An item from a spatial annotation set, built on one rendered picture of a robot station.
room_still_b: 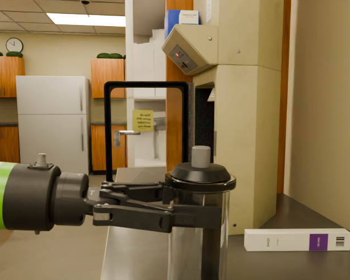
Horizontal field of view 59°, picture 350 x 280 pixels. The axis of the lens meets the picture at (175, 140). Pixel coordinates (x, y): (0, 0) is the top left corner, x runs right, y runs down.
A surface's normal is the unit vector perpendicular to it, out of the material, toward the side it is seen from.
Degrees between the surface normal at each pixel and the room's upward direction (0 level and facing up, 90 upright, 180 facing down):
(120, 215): 89
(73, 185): 45
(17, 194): 71
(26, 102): 90
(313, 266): 0
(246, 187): 90
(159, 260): 0
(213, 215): 90
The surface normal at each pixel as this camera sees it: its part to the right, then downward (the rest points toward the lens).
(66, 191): 0.18, -0.42
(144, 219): -0.07, 0.09
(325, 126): -0.99, 0.02
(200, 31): 0.15, 0.11
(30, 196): 0.18, -0.22
